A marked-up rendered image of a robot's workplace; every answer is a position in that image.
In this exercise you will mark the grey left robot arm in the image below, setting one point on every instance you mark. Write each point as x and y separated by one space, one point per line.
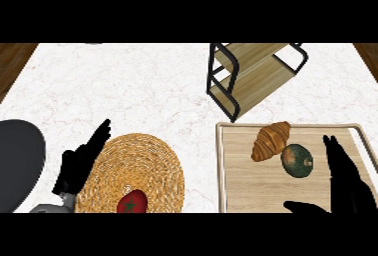
53 205

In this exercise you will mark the round woven straw placemat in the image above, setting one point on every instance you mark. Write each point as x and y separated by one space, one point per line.
137 170

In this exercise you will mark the red tomato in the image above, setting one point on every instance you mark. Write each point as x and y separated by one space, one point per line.
131 202

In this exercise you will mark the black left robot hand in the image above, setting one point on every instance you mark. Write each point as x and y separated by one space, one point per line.
78 163

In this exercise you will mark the dark grey rounded object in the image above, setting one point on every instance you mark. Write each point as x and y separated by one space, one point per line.
19 166

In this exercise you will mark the black-framed wooden tiered shelf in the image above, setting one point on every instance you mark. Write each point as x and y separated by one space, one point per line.
252 78

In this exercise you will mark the pale wooden tray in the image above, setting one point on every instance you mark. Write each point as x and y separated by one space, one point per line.
274 186

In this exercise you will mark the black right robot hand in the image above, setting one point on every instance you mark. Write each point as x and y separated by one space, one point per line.
350 180

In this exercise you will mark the brown croissant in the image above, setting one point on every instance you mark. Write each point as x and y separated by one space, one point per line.
269 140

